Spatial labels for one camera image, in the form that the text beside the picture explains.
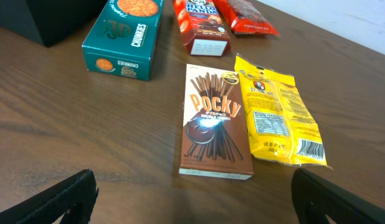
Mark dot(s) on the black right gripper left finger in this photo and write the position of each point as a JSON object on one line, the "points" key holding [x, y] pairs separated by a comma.
{"points": [[70, 201]]}

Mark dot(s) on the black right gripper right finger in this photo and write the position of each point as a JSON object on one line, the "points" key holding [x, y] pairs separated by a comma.
{"points": [[317, 200]]}

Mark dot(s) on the brown Pocky box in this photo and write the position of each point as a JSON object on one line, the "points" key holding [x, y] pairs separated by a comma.
{"points": [[215, 139]]}

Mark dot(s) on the teal Chunkies cookie box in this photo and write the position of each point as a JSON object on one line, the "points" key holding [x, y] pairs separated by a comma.
{"points": [[123, 38]]}

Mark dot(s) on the black storage box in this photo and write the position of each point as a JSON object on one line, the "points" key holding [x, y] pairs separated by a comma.
{"points": [[47, 22]]}

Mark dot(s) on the red Hello Panda box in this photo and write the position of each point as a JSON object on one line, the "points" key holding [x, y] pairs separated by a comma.
{"points": [[201, 28]]}

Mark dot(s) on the yellow snack bag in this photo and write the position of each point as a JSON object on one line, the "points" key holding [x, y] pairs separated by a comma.
{"points": [[280, 128]]}

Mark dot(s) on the red Hacks candy bag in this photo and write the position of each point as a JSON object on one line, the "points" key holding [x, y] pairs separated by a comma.
{"points": [[243, 18]]}

